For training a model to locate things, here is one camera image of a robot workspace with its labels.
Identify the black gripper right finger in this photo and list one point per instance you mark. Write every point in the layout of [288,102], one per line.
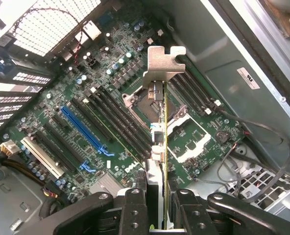
[189,213]

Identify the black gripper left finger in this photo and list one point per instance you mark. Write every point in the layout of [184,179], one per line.
[134,210]

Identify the grey chipset heatsink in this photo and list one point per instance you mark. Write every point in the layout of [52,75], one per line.
[105,183]

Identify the perforated metal drive cage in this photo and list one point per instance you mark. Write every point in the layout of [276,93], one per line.
[257,186]

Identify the round coin battery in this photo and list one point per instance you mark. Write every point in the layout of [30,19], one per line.
[221,136]

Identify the blue expansion slot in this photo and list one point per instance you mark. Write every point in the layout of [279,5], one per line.
[83,127]

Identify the black expansion slot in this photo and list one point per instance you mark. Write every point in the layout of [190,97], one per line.
[55,150]
[91,120]

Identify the white expansion slot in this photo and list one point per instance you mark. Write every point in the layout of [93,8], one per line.
[42,156]

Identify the black RAM slot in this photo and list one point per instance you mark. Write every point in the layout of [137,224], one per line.
[201,88]
[191,94]

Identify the white power connector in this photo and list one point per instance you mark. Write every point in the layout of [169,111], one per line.
[10,148]

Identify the green Dell motherboard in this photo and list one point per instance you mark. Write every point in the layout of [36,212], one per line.
[74,80]

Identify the white case sticker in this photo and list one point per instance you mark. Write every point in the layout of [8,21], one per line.
[248,78]

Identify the black open PC case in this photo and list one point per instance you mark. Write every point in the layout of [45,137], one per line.
[221,49]

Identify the white plug connector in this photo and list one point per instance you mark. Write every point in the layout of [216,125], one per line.
[92,30]

